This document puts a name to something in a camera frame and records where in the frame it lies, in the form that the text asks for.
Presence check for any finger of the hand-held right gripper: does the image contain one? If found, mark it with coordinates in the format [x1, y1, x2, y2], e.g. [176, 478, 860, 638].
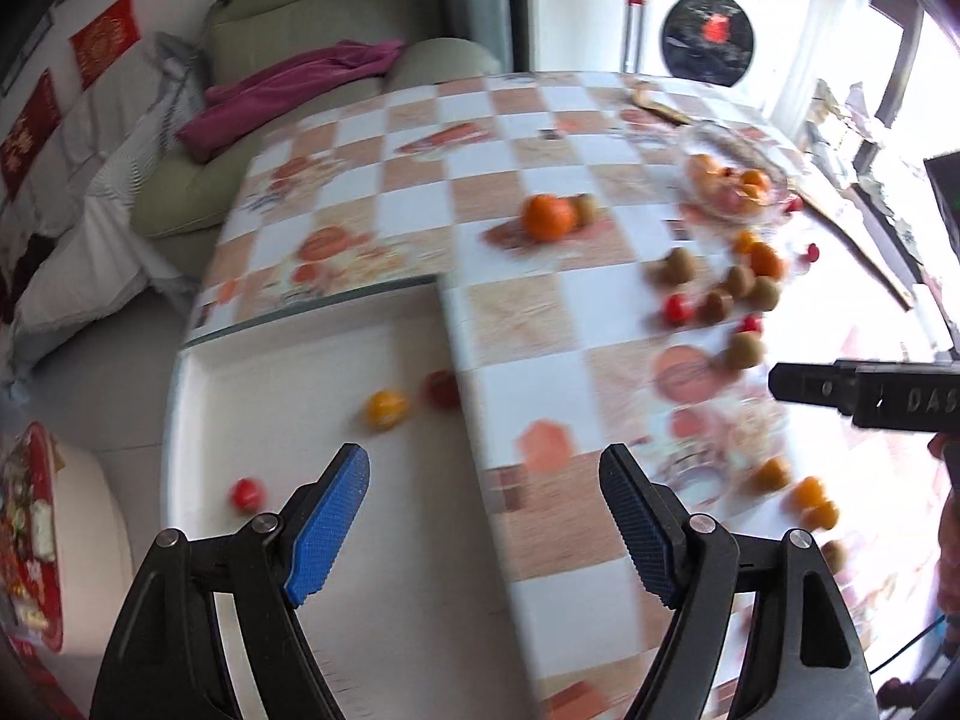
[768, 361, 860, 416]

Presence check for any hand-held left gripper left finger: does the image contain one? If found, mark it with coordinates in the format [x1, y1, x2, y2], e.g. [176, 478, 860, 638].
[90, 442, 372, 720]

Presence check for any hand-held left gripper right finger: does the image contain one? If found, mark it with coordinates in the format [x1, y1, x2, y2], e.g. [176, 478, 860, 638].
[598, 442, 880, 720]

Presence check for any person's right forearm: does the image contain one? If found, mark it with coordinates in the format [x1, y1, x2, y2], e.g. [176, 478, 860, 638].
[928, 431, 960, 620]

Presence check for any white tray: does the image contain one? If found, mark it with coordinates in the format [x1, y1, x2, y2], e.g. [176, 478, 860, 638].
[166, 275, 541, 720]

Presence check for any long wooden stick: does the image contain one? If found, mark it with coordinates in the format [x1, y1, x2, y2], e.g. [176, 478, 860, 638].
[632, 82, 917, 312]

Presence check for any checkered orange white tablecloth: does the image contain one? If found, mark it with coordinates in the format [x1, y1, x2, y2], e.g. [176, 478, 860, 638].
[184, 71, 953, 720]

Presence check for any clear glass bowl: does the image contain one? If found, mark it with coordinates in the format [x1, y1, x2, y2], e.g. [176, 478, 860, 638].
[679, 120, 796, 222]

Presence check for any white stool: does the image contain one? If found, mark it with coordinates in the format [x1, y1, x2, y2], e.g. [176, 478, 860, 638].
[46, 439, 137, 653]

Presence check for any red printed bag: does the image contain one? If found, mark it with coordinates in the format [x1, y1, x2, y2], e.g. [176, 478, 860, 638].
[0, 421, 67, 653]

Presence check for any large orange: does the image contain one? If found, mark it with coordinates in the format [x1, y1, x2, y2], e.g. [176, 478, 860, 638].
[522, 194, 580, 243]

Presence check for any white washing machine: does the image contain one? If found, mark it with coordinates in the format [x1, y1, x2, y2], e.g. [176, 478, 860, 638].
[619, 0, 803, 117]

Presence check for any grey white blanket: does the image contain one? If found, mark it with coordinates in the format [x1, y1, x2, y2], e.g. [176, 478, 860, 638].
[0, 34, 215, 391]

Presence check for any red white mop pole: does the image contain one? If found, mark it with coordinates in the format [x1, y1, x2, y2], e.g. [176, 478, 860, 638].
[589, 0, 652, 76]

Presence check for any beige sofa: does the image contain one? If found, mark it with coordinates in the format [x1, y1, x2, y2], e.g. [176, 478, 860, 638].
[131, 0, 518, 241]

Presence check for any magenta cloth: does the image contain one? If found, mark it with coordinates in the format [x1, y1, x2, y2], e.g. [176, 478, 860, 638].
[175, 39, 406, 162]

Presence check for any black cable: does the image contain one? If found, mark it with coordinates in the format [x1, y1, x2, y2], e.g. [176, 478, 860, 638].
[870, 611, 960, 720]

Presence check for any dark window frame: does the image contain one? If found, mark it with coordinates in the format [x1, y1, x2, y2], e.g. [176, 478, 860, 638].
[855, 0, 931, 132]

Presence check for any red wall poster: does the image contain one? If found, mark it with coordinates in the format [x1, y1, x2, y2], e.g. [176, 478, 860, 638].
[0, 69, 63, 200]
[69, 0, 142, 91]

